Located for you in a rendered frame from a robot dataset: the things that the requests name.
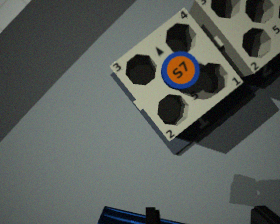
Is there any blue tube cap with orange s7 dot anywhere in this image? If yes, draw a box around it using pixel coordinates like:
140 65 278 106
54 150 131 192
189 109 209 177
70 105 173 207
161 51 200 90

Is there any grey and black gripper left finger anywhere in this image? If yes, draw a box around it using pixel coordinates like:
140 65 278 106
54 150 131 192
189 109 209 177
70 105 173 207
146 207 161 224

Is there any cream bucket adapter with holes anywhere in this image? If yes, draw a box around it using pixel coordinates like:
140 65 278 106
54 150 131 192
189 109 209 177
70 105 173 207
189 0 280 78
110 8 243 141

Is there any blue tube rack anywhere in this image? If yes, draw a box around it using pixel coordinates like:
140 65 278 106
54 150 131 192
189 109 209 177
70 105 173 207
97 206 185 224

